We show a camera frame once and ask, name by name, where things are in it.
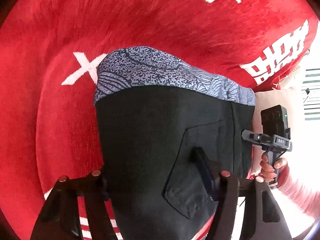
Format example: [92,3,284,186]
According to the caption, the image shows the black pants with grey waistband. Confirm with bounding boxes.
[94,47,255,239]

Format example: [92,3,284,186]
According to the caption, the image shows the pink sleeve right forearm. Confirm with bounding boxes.
[277,164,319,219]

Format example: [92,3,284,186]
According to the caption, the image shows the person's right hand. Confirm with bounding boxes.
[258,154,290,184]

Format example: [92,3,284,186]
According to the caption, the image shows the red blanket with white characters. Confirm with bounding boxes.
[1,0,319,239]

